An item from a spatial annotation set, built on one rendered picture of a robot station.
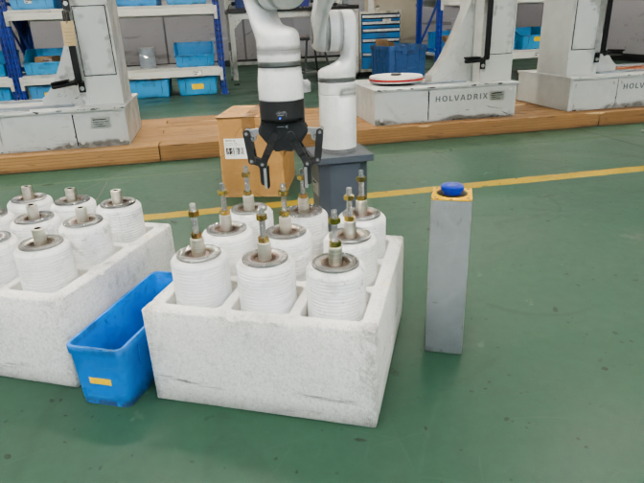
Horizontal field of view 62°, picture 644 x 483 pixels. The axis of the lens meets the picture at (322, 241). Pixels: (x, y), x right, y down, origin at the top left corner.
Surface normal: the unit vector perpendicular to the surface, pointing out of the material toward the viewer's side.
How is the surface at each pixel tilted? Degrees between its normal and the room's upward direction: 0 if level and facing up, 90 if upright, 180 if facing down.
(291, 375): 90
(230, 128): 90
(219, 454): 0
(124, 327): 88
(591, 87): 90
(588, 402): 0
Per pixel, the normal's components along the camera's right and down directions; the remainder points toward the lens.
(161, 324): -0.24, 0.37
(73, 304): 0.97, 0.07
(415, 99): 0.20, 0.37
